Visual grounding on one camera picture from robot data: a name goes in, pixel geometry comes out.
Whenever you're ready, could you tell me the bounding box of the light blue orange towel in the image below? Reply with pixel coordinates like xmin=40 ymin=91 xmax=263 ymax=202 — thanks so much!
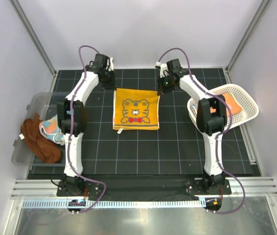
xmin=39 ymin=115 xmax=65 ymax=146

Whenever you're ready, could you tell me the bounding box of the black grid mat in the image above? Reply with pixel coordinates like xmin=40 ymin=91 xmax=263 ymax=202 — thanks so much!
xmin=29 ymin=68 xmax=260 ymax=179

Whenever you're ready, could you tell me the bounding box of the clear plastic bin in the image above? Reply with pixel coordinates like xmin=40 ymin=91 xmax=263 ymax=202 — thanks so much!
xmin=12 ymin=93 xmax=66 ymax=166

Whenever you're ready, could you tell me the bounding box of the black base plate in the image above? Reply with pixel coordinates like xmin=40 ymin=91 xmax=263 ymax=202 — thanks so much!
xmin=51 ymin=175 xmax=232 ymax=201

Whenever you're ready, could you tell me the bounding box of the dark brown towel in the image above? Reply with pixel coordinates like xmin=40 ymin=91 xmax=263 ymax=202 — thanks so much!
xmin=21 ymin=113 xmax=62 ymax=164

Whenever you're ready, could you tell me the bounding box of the slotted cable duct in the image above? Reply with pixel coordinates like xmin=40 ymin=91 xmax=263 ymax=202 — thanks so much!
xmin=22 ymin=198 xmax=206 ymax=210

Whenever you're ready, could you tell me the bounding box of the orange polka dot towel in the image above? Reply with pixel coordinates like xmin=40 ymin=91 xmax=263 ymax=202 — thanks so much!
xmin=193 ymin=92 xmax=243 ymax=116

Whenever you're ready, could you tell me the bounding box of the white perforated plastic basket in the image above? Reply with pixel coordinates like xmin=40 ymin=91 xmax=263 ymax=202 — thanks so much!
xmin=186 ymin=84 xmax=260 ymax=135

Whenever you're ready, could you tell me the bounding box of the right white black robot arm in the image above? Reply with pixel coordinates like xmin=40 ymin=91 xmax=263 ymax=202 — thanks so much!
xmin=155 ymin=59 xmax=227 ymax=194

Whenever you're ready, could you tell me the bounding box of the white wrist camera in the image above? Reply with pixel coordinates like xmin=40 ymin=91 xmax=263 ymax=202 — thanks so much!
xmin=155 ymin=62 xmax=170 ymax=78
xmin=108 ymin=57 xmax=114 ymax=71

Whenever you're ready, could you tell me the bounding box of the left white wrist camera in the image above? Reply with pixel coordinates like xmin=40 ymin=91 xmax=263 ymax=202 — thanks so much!
xmin=108 ymin=57 xmax=114 ymax=71

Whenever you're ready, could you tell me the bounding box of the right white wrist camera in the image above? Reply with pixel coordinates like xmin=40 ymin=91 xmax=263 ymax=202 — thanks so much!
xmin=155 ymin=62 xmax=170 ymax=78

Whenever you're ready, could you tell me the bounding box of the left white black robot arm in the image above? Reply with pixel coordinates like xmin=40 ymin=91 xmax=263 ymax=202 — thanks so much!
xmin=57 ymin=53 xmax=116 ymax=196

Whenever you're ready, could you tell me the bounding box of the yellow blue patterned towel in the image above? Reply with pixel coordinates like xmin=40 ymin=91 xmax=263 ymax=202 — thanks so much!
xmin=112 ymin=88 xmax=160 ymax=130

